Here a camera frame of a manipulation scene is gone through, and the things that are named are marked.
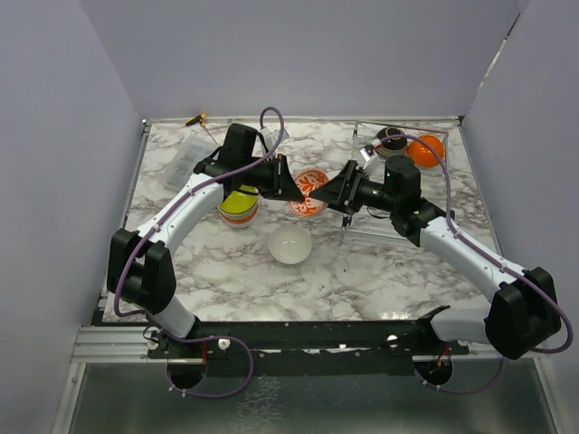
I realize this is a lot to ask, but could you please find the orange floral pattern bowl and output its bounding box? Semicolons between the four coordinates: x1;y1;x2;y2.
288;168;329;217

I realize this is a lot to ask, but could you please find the white bowl orange outside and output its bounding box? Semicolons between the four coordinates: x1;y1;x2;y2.
407;135;445;168

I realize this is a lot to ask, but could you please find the clear plastic parts box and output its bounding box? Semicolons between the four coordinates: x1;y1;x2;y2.
163;137;214;193

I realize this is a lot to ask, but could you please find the beige bowl dark outside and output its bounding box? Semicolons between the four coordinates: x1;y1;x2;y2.
375;127;407;158

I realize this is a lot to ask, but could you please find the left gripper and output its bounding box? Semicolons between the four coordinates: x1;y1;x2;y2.
241;153;305;202

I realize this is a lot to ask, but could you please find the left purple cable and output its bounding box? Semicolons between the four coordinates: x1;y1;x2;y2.
112;107;287;320

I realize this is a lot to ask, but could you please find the white bowl grey outside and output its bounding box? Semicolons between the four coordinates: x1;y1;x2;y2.
268;225;312;265

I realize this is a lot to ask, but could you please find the aluminium frame rail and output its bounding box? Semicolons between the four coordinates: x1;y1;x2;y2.
70;324;155;363

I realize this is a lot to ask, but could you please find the lime green bowl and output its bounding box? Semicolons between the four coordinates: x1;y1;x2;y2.
219;185;259;214

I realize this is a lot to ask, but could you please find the purple cable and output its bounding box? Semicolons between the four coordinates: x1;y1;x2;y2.
112;107;287;320
377;134;574;354

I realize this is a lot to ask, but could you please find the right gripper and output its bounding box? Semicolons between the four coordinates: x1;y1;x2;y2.
309;160;399;216

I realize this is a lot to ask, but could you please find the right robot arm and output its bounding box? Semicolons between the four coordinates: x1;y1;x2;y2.
309;156;562;360

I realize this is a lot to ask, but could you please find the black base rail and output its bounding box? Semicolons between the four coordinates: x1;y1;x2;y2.
142;316;469;378

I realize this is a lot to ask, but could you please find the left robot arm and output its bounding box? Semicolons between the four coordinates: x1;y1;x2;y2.
107;123;304;357

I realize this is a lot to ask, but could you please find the white orange striped bowl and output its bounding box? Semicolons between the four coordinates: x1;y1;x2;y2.
219;203;259;228

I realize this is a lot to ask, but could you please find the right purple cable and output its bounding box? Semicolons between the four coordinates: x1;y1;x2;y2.
377;134;574;354

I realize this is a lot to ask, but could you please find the yellow black T-handle key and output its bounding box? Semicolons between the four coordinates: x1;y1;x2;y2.
185;113;218;145

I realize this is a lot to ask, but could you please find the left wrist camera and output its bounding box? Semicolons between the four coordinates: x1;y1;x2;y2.
260;127;290;154

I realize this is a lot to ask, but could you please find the white wire dish rack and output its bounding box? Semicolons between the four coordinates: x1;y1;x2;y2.
340;121;455;247

